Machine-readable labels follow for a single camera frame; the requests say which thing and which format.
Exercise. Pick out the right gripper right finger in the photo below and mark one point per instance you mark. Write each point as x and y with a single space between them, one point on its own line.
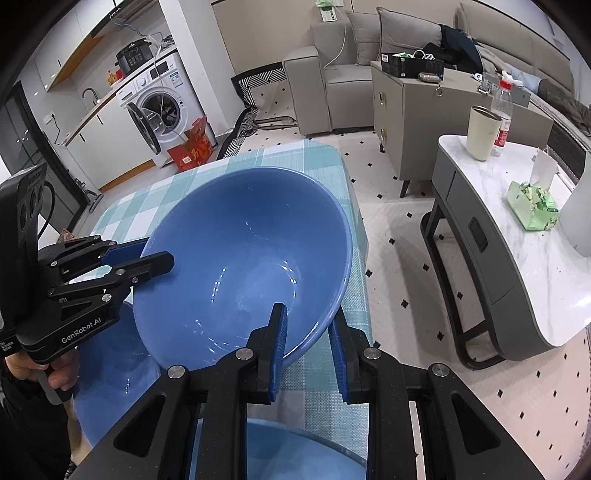
346 344

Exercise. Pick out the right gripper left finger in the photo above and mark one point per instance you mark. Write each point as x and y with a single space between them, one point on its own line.
274 344

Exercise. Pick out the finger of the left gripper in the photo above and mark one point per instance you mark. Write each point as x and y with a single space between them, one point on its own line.
128 270
124 251

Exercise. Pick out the dark blue bowl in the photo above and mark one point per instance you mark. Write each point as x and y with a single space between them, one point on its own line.
115 370

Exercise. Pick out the large blue bowl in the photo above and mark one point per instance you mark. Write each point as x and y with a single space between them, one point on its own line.
241 243

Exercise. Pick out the light blue ribbed bowl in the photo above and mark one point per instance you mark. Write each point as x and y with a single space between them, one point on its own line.
261 449

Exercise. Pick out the white kitchen cabinets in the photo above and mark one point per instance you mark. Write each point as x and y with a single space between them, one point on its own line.
108 147

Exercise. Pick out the person's left hand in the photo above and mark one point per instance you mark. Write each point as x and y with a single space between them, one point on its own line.
62 373

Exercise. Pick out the teal checkered tablecloth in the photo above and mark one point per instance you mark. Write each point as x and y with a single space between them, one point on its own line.
308 396

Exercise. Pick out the red cardboard box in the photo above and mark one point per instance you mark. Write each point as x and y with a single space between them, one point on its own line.
196 150

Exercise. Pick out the white washing machine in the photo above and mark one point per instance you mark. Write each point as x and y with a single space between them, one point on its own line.
161 104

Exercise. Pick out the black patterned rug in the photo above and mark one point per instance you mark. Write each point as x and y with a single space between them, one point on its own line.
265 93

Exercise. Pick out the black rice cooker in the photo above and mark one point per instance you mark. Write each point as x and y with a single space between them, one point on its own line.
133 56

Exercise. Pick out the white marble coffee table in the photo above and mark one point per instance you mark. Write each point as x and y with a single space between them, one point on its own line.
533 287

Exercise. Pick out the green tissue pack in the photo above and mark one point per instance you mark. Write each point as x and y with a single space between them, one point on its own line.
534 207

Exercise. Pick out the grey side cabinet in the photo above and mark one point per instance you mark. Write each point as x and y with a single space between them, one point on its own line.
411 115

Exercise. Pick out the grey sofa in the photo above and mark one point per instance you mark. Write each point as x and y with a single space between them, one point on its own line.
331 81

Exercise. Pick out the cream cup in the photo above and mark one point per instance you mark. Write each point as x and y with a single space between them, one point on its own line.
483 128

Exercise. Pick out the black box on cabinet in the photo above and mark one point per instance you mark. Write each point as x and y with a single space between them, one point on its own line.
404 65

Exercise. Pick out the plastic bottle red cap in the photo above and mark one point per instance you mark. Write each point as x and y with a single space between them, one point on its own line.
502 105

